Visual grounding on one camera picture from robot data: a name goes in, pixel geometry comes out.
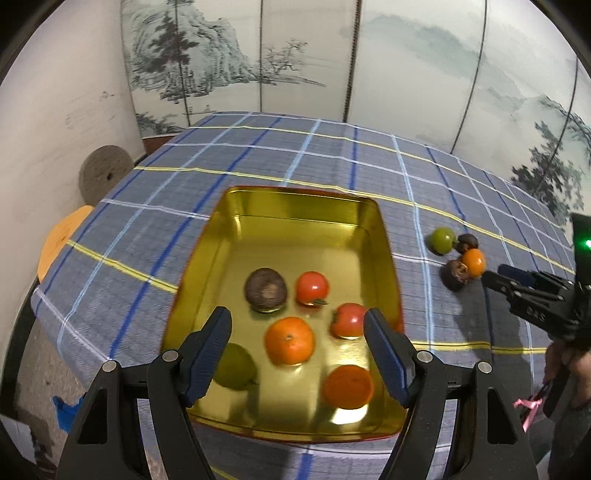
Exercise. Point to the large dark brown fruit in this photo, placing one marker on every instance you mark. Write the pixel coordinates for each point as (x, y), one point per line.
(451, 277)

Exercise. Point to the small dark brown fruit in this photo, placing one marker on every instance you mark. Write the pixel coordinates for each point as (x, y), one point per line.
(467, 241)

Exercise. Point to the ink landscape folding screen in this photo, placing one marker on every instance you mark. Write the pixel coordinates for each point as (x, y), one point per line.
(415, 69)

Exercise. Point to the blue plaid tablecloth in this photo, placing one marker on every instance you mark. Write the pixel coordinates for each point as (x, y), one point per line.
(277, 152)

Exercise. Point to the gold metal tin tray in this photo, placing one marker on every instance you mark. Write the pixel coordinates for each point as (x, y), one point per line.
(286, 230)

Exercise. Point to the dark brown round fruit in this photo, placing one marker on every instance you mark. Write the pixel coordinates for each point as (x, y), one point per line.
(265, 288)

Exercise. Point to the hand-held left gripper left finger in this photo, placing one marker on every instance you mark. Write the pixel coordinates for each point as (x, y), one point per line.
(207, 355)

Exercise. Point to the green round fruit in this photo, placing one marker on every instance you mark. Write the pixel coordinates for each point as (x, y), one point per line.
(442, 240)

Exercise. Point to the dark clothing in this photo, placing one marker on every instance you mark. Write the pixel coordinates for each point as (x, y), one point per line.
(570, 443)

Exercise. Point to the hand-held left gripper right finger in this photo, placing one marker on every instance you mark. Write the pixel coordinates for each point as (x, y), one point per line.
(388, 355)

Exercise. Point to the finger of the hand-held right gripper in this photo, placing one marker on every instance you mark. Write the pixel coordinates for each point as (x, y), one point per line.
(521, 302)
(531, 277)

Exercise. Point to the pink ribbon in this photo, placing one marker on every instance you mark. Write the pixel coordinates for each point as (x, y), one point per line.
(528, 404)

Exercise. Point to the red persimmon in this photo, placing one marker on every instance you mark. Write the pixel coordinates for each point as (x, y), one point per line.
(312, 287)
(348, 321)

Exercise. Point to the yellow-green round fruit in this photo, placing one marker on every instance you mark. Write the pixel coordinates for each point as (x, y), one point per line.
(238, 369)

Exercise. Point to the orange round stool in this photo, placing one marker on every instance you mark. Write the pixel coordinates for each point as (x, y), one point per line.
(57, 237)

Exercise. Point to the person's right hand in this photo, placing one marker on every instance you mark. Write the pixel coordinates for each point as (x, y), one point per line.
(582, 378)

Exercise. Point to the orange persimmon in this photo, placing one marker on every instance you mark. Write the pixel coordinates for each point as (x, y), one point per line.
(474, 262)

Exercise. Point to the round grey grindstone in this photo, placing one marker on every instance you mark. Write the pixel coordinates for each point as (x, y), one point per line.
(104, 173)

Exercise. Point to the orange mandarin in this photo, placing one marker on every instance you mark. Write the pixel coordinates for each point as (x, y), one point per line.
(348, 386)
(288, 341)

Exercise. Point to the blue tape scrap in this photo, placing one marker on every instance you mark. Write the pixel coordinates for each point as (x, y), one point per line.
(67, 410)

